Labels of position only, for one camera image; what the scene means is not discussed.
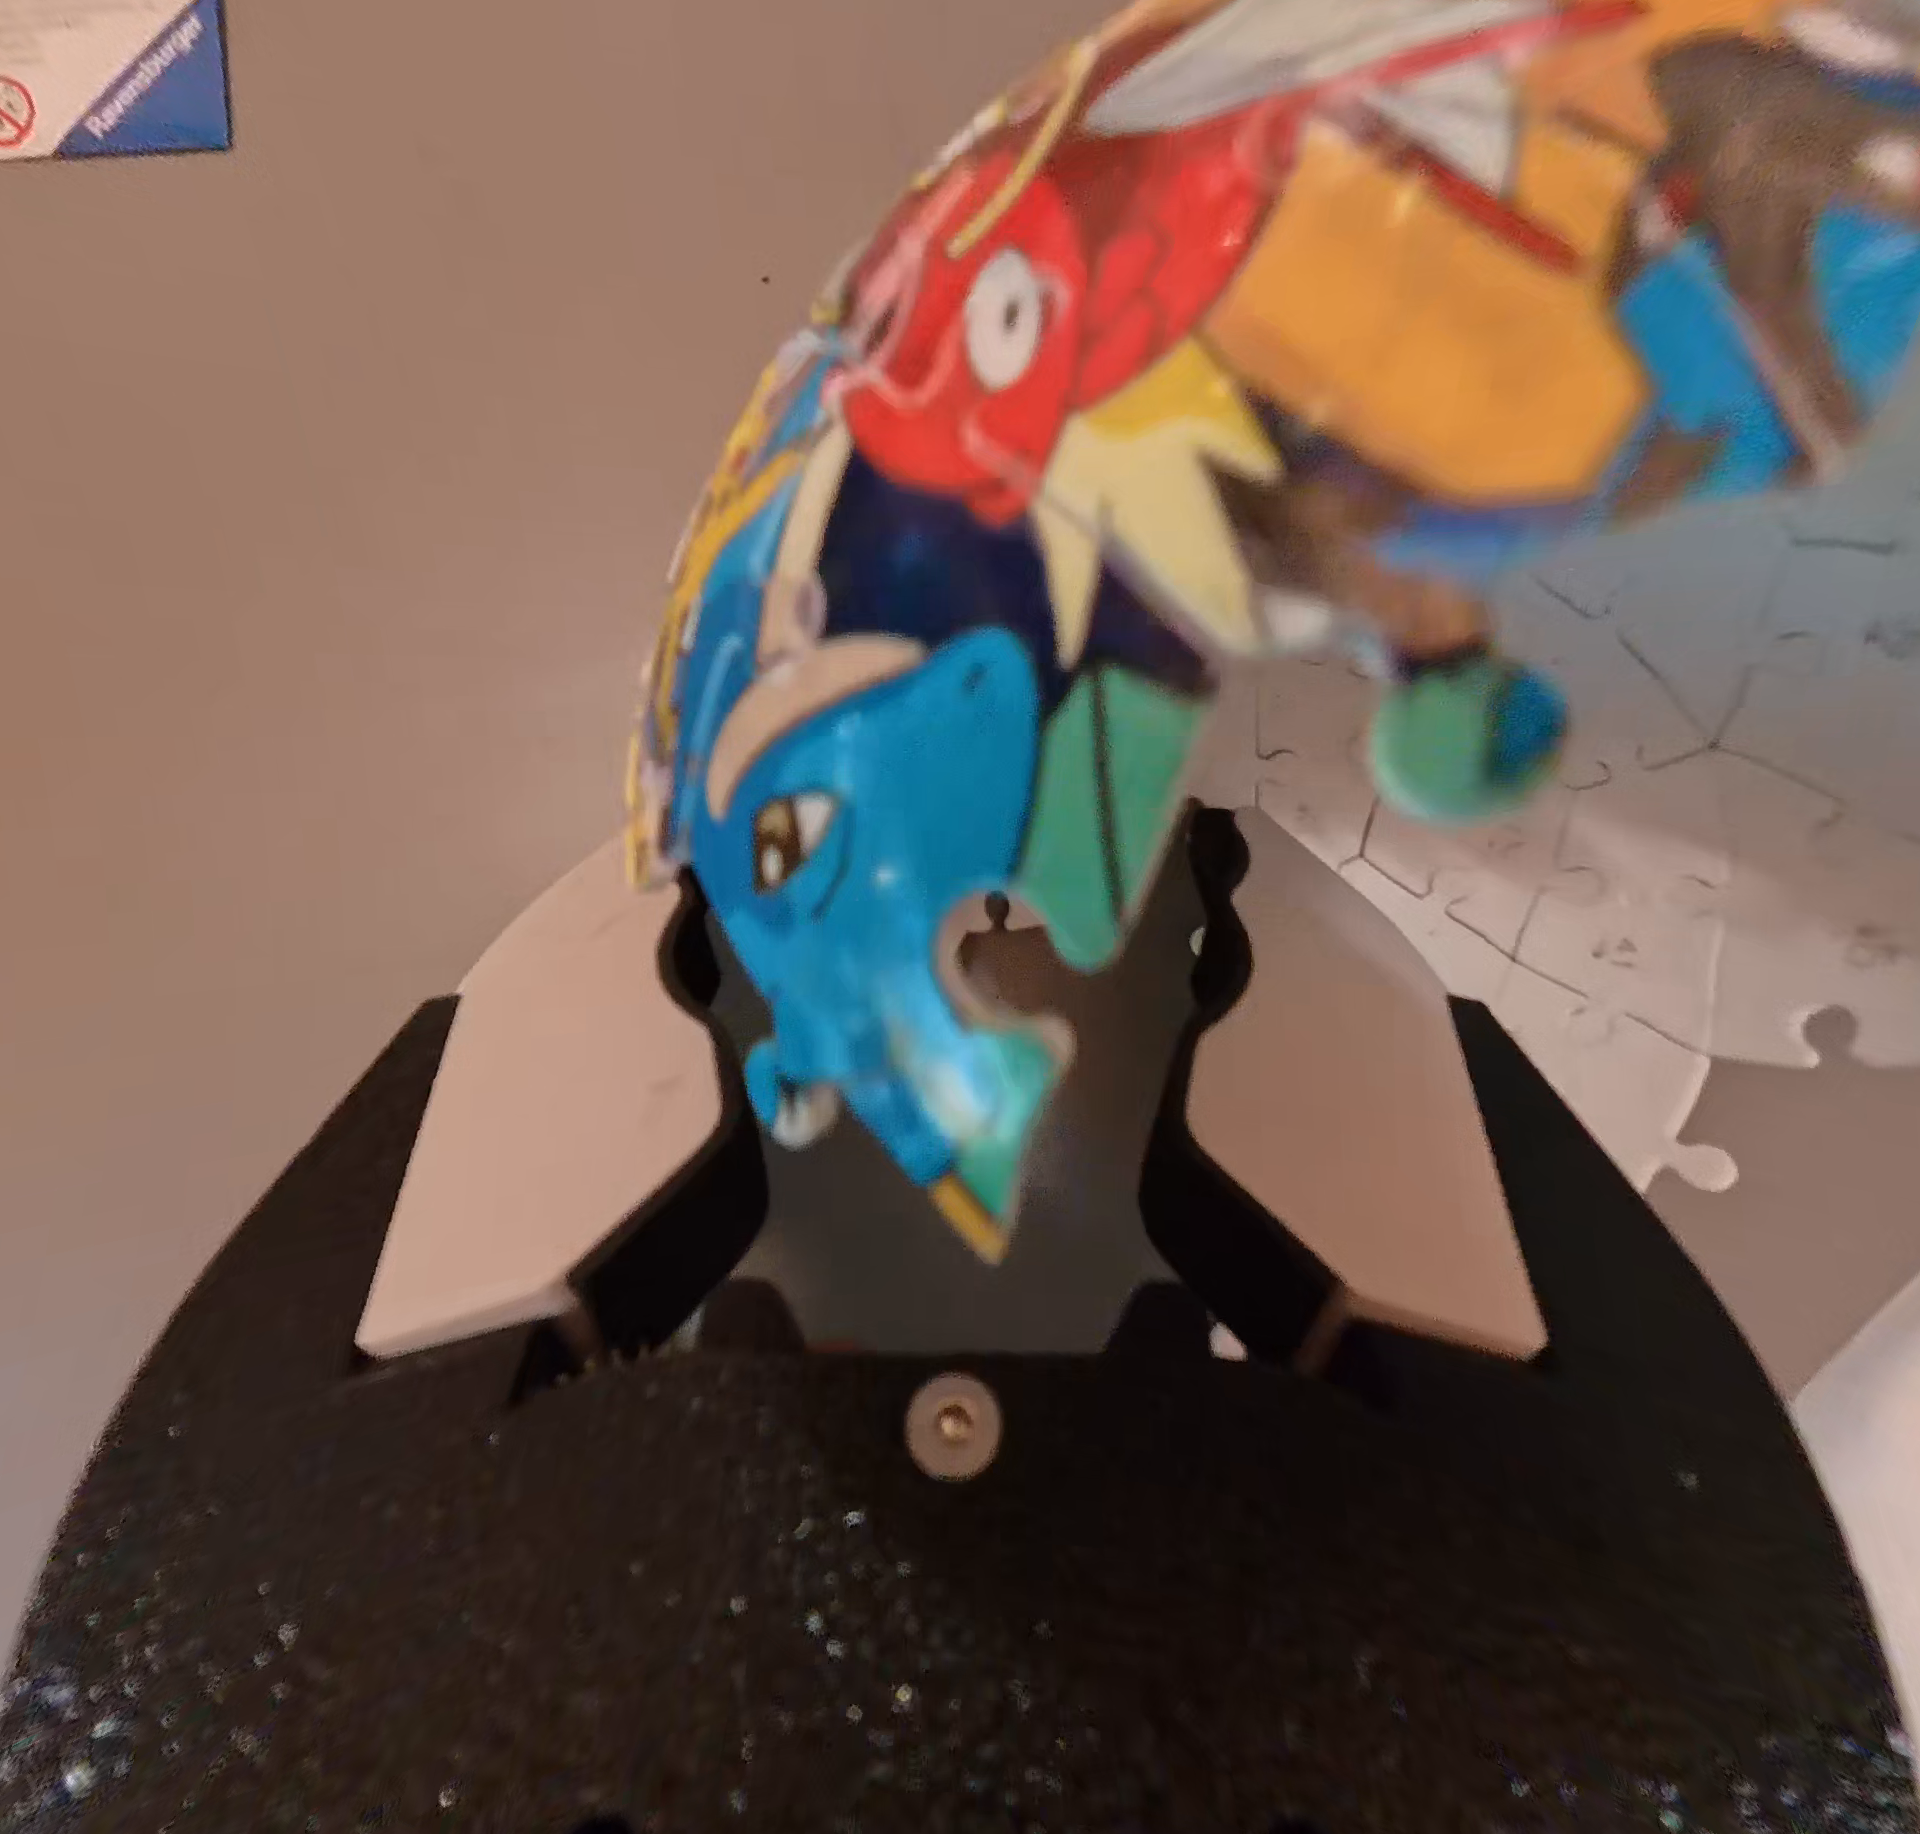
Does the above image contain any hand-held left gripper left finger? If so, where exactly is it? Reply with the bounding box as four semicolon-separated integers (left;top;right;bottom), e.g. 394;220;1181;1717
357;837;771;1365

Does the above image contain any white instruction leaflet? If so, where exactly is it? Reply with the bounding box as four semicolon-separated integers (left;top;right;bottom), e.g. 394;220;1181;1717
0;0;234;164

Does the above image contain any colourful puzzle ball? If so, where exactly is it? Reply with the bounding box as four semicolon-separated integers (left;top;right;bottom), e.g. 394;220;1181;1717
628;0;1920;1266

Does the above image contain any person's white shirt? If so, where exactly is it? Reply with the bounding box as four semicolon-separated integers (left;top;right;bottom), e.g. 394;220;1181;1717
1790;1310;1920;1715

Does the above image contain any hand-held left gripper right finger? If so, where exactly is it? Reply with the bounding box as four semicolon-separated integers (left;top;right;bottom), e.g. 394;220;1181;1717
1139;802;1551;1374

